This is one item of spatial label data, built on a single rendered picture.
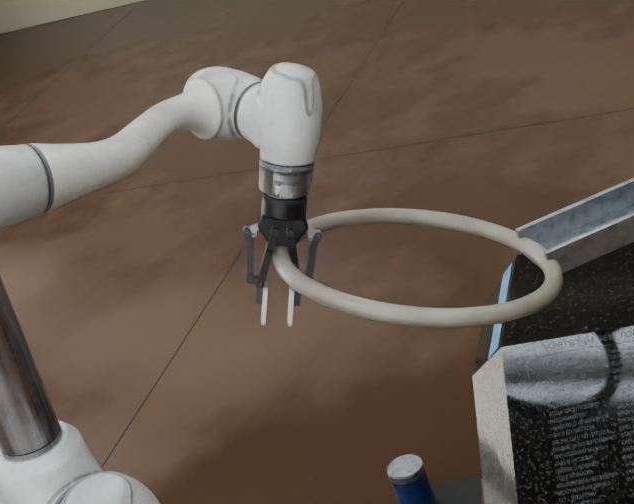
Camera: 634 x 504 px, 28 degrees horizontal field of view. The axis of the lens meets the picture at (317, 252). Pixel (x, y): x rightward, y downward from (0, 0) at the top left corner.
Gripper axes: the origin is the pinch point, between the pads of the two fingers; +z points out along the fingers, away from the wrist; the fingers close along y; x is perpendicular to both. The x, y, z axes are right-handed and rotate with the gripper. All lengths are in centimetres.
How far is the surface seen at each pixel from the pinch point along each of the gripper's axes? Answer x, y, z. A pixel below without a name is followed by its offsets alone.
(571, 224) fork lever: 12, 52, -13
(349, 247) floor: 262, 37, 86
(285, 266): -8.1, 0.5, -10.3
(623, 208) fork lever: 15, 62, -16
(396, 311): -23.9, 17.1, -10.1
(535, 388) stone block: 18, 52, 23
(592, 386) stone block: 14, 62, 20
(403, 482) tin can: 93, 40, 90
